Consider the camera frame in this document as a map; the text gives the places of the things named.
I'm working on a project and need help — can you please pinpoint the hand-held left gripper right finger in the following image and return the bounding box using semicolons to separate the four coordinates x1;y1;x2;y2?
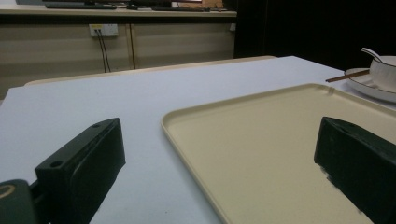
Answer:
313;116;396;224

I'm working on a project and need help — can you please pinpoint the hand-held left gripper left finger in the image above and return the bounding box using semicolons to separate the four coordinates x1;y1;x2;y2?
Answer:
35;117;127;224

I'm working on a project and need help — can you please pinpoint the white plate with dark rim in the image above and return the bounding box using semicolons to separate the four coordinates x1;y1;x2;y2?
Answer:
344;67;396;104

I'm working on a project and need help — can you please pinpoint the brown wooden chopstick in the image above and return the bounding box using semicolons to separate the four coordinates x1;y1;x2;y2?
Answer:
325;69;371;83

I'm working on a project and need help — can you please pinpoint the white ceramic bowl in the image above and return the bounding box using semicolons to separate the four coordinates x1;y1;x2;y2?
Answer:
369;55;396;93

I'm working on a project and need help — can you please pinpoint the white ceramic spoon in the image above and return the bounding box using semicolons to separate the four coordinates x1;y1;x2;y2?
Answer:
361;47;384;63

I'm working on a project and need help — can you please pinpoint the beige plastic tray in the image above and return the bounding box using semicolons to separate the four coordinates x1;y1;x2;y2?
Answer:
161;82;396;224

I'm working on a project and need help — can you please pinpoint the beige desk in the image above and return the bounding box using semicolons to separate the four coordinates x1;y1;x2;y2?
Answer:
0;3;237;100

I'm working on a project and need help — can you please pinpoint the black keyboard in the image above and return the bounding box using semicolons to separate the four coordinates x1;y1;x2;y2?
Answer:
151;6;211;13
44;2;118;10

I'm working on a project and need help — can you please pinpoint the black power cable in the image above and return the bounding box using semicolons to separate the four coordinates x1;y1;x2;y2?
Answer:
98;29;112;73
94;29;107;74

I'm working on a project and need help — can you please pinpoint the white wall socket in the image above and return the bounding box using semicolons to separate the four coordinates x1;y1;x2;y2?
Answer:
89;23;120;38

